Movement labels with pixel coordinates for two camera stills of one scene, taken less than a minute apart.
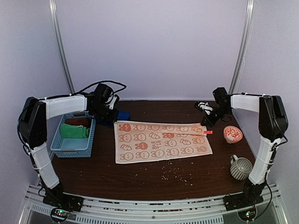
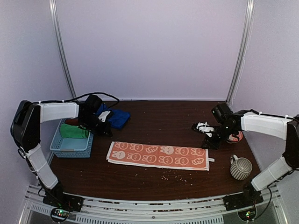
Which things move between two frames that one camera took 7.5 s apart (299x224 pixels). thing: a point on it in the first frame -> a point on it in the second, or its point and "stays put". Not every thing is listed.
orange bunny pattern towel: (139, 141) -> (148, 155)
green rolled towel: (72, 131) stays put
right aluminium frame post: (249, 15) stays put
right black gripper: (210, 122) -> (213, 145)
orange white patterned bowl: (232, 134) stays put
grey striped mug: (240, 167) stays put
